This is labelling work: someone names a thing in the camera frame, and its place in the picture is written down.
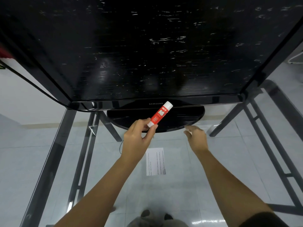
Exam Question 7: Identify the person's left hand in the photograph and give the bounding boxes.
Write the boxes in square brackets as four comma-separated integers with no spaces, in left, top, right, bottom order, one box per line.
[120,118,158,163]

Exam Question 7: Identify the grey trousers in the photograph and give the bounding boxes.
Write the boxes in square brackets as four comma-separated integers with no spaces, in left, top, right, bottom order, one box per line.
[127,216,190,227]

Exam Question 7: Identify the person's right hand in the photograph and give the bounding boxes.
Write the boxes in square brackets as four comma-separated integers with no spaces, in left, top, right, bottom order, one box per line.
[183,125,210,156]

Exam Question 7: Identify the black metal table frame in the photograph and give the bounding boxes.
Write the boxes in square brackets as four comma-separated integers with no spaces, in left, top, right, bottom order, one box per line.
[20,79,303,227]

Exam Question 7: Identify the red and white glue stick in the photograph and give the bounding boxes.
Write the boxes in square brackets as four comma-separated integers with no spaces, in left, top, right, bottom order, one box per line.
[146,106,171,128]

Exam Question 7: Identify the person's left forearm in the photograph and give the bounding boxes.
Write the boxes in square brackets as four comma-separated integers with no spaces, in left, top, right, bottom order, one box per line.
[54,157,141,227]

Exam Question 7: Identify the white metal chair frame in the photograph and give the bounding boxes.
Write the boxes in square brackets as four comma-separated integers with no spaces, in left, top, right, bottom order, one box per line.
[288,52,303,65]

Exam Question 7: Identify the black shirt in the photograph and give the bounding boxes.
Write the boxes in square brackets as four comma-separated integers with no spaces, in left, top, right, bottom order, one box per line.
[241,211,290,227]

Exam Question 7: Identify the person's right forearm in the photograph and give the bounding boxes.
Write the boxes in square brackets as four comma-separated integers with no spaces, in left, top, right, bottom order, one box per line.
[196,150,274,227]

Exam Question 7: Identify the thick black power cable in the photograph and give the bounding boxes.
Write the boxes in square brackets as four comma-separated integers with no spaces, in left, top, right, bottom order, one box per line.
[0,59,95,113]

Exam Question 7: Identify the black flat-screen television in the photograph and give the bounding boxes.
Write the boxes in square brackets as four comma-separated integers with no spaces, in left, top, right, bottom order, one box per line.
[0,0,303,133]

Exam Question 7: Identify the white printed paper slip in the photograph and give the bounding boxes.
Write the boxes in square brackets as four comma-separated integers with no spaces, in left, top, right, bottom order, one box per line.
[146,148,167,177]

